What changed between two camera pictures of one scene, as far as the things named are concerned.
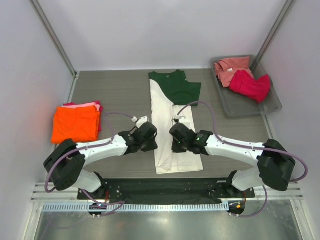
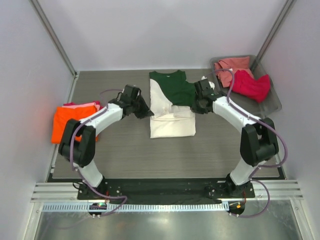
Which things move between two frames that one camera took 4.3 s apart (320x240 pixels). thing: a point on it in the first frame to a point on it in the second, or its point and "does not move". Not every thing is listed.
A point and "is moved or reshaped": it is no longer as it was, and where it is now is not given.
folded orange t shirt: (81, 124) does not move
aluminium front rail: (45, 192) does not move
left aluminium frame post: (55, 36) does not move
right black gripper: (176, 149) to (195, 109)
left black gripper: (153, 146) to (146, 112)
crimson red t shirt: (258, 89) does not move
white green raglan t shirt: (170, 91) is moved or reshaped
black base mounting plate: (170, 191) does not move
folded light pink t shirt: (85, 104) does not move
